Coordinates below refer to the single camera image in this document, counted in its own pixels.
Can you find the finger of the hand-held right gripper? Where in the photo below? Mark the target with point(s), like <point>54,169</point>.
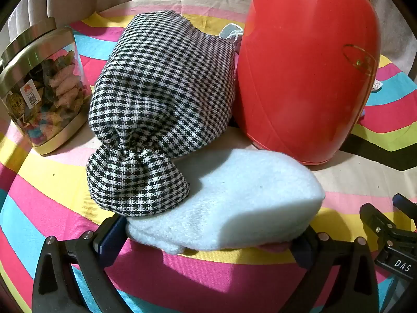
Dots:
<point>405,203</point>
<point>378,216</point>

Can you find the red plastic container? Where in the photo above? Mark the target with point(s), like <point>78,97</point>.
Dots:
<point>303,71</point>

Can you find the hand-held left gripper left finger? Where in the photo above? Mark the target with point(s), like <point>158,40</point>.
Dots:
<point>109,241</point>

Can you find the light blue frilled pouch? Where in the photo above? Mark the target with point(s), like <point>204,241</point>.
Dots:
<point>230,34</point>

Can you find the colourful striped blanket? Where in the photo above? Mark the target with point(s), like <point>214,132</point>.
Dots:
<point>49,195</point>

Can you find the black white houndstooth pouch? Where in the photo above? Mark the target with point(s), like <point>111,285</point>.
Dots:
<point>163,88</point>

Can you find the light blue fleece pouch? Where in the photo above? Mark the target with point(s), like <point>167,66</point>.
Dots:
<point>244,202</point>

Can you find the clear jar with gold lid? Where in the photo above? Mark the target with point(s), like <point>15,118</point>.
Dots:
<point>49,97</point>

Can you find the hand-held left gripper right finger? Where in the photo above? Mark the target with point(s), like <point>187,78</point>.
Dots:
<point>303,254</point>

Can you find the white patterned cloth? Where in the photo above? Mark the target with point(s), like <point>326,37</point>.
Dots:
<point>376,86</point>

